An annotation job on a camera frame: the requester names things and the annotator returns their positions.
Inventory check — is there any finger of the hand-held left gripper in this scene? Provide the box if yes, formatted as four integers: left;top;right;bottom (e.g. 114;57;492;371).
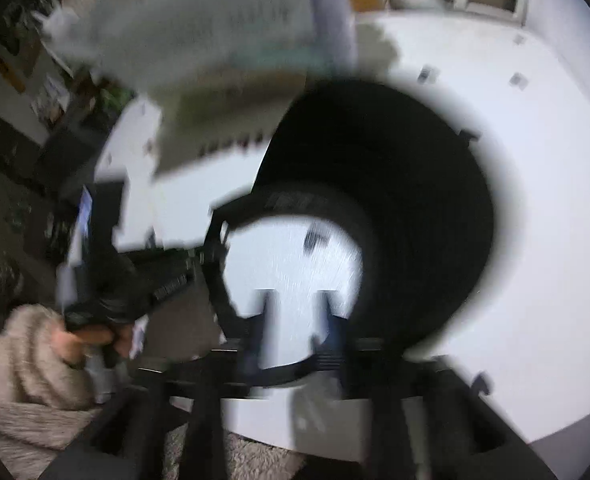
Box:
140;270;198;311
120;247;200;273

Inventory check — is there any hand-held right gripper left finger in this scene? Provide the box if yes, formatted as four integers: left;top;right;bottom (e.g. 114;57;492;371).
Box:
40;287;280;480

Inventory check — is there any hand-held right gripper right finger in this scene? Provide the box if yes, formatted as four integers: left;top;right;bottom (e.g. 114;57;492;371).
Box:
315;290;558;480

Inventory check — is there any clear plastic storage bin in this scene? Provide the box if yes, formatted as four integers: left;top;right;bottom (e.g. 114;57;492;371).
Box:
40;0;360;171

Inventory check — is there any black visor cap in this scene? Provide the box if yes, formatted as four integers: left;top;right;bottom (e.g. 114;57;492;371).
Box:
200;77;496;386

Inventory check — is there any person's left hand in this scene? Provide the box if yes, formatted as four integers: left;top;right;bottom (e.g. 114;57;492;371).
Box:
50;317;136;366

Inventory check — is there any person's knit clothing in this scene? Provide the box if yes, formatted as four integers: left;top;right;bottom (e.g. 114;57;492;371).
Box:
0;400;306;480

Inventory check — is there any purple cloth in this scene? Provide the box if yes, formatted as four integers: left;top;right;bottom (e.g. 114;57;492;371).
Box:
305;0;358;68

